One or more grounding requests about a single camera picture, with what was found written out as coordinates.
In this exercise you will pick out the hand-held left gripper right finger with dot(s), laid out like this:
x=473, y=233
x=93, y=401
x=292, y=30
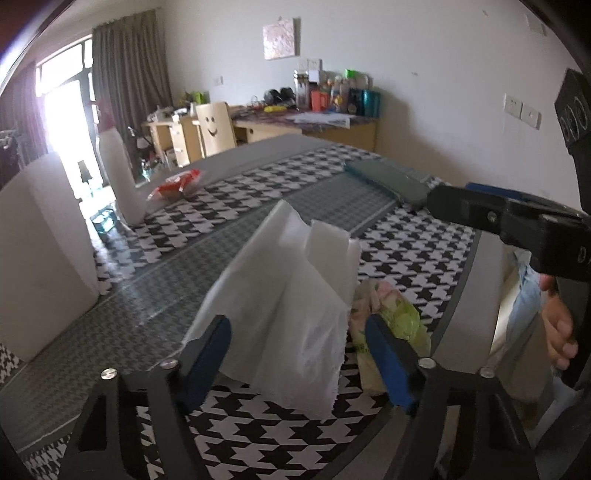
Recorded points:
x=388, y=364

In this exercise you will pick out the yellow object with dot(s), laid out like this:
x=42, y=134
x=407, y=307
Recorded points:
x=274, y=109

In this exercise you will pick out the white thin cloth sheet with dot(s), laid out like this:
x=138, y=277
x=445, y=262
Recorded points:
x=286, y=314

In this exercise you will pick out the white pump bottle red collar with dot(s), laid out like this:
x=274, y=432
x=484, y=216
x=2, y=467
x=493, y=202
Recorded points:
x=120, y=184

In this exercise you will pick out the small wall picture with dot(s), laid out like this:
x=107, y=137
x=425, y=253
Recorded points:
x=279, y=39

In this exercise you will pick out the green plastic bag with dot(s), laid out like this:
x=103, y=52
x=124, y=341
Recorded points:
x=401, y=323

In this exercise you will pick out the black headphones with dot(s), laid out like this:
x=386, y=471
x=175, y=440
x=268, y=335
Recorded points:
x=279, y=96

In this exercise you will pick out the long wooden desk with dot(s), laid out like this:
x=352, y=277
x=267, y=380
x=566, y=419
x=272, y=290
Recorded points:
x=258, y=132

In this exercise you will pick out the glass balcony door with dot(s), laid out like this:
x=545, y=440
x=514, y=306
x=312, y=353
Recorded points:
x=69, y=115

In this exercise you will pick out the person's right hand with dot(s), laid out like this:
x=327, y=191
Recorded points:
x=556, y=323

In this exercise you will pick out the white papers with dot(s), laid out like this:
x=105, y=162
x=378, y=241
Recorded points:
x=323, y=120

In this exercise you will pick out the row of bottles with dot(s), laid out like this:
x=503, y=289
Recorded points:
x=341, y=97

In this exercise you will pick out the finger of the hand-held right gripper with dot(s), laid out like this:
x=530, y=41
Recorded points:
x=489, y=188
x=466, y=203

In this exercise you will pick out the red snack packet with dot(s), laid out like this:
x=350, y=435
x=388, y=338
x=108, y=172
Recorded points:
x=178, y=182

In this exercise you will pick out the person's leg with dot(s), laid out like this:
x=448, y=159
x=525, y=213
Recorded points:
x=524, y=300

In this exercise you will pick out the wooden chair smiley face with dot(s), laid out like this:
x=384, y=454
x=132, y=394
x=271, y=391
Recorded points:
x=214, y=129

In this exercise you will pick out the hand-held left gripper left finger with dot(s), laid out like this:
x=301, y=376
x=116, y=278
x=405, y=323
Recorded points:
x=207, y=360

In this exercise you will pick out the dark phone case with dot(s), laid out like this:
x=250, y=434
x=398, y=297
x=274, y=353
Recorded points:
x=392, y=180

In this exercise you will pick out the white wall socket panel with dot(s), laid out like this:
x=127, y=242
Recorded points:
x=521, y=110

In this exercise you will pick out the white foam box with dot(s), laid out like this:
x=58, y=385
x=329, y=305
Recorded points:
x=41, y=258

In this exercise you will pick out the brown curtain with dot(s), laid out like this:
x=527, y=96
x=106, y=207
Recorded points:
x=131, y=78
x=23, y=115

